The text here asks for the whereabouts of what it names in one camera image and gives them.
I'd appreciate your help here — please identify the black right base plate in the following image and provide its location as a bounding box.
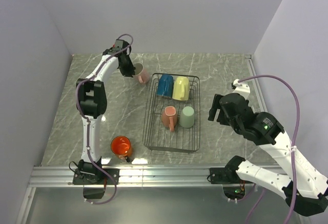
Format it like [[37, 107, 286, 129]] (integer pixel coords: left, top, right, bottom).
[[207, 168, 238, 184]]

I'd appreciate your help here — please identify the plain pink mug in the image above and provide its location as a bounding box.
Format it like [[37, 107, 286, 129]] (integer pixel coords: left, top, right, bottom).
[[133, 63, 150, 84]]

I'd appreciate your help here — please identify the pink floral mug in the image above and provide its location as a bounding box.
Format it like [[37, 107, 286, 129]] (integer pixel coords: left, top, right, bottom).
[[161, 106, 178, 132]]

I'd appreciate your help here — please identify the black wire dish rack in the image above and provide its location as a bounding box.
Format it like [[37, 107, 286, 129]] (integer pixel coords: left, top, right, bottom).
[[142, 73, 200, 153]]

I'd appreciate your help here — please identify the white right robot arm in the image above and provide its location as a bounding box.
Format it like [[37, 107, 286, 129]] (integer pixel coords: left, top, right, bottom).
[[208, 93, 327, 216]]

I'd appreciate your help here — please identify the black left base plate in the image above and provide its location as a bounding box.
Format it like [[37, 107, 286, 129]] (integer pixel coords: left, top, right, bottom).
[[72, 168, 119, 185]]

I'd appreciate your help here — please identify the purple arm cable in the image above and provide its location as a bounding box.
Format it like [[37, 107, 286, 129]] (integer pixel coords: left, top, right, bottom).
[[75, 33, 134, 205], [238, 74, 301, 224]]

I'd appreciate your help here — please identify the black box under rail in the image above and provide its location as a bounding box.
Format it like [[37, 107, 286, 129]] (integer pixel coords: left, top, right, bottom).
[[83, 188, 105, 200]]

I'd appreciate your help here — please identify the yellow mug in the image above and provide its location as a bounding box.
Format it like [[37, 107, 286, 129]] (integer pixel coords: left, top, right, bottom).
[[172, 76, 190, 101]]

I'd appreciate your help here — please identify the pale green cup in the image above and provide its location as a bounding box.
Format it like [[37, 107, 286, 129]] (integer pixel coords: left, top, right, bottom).
[[179, 106, 195, 129]]

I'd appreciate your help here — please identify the aluminium mounting rail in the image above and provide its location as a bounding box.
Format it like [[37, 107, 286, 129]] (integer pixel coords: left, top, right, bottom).
[[27, 164, 285, 189]]

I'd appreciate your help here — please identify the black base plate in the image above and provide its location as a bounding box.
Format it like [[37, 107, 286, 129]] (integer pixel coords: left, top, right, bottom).
[[72, 168, 119, 185], [207, 168, 238, 184]]

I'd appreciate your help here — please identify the aluminium side rail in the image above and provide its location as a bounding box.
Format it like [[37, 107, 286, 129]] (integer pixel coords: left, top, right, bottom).
[[244, 54, 268, 112]]

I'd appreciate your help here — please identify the blue mug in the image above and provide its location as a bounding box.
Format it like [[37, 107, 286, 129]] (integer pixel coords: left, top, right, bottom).
[[156, 74, 174, 98]]

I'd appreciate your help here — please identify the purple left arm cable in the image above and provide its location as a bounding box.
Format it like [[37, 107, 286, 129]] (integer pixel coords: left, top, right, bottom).
[[75, 33, 134, 205]]

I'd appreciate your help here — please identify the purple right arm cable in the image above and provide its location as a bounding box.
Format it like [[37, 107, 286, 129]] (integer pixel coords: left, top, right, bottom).
[[238, 74, 301, 224]]

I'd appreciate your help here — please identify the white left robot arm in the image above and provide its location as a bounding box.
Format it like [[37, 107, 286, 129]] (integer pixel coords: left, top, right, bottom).
[[75, 34, 135, 184]]

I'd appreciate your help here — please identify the orange mug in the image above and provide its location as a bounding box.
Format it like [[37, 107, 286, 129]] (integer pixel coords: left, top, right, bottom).
[[111, 136, 133, 163]]

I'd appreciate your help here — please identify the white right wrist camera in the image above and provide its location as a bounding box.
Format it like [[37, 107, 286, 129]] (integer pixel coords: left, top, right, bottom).
[[232, 79, 251, 100]]

